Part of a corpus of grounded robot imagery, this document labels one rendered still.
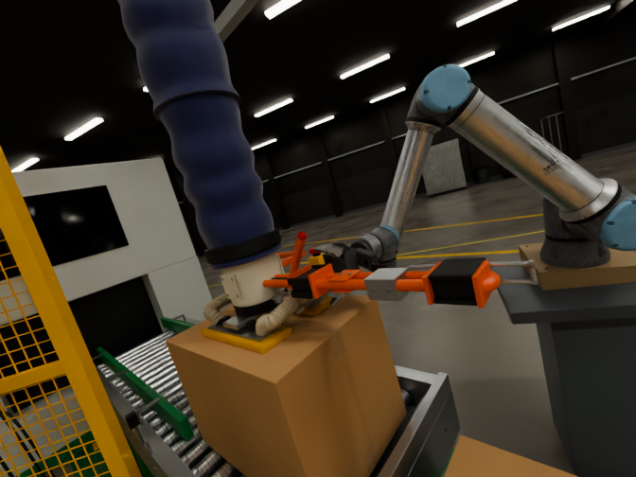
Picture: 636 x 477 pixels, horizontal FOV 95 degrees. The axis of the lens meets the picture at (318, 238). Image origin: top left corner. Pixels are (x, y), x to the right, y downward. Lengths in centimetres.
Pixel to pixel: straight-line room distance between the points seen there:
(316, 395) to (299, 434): 8
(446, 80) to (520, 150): 27
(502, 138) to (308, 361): 75
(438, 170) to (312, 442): 1134
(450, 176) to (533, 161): 1084
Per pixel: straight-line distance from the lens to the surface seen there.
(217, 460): 126
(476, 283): 49
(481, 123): 94
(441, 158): 1179
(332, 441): 82
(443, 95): 91
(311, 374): 71
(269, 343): 77
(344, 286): 63
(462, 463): 99
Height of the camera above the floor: 128
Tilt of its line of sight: 8 degrees down
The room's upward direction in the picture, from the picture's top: 16 degrees counter-clockwise
